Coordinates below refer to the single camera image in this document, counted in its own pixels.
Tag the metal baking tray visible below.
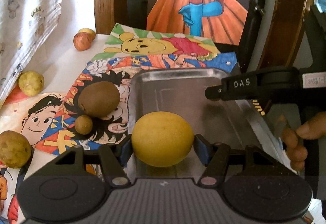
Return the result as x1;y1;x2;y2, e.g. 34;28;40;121
128;68;290;166

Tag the large brown kiwi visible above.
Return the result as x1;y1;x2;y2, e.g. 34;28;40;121
78;81;120;117

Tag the colourful anime drawing mat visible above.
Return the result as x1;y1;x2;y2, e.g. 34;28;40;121
1;53;237;223

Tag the yellow green guava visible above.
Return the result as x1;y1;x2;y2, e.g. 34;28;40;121
18;70;45;97

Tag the Winnie the Pooh drawing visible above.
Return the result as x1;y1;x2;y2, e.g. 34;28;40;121
91;23;220;62

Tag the small brown fruit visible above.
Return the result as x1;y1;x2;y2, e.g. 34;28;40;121
74;115;93;135

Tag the green yellow mango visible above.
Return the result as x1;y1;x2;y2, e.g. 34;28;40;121
0;131;32;169

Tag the large yellow round fruit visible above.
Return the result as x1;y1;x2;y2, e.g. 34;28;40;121
131;111;195;168

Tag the yellow apple behind red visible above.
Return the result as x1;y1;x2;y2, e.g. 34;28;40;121
78;28;96;40

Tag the orange dress lady poster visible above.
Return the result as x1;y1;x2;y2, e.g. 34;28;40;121
146;0;248;45

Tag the cartoon print white cloth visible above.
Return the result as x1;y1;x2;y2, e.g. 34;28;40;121
1;0;62;103

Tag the person's right hand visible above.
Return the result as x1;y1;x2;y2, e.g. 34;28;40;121
281;112;325;172

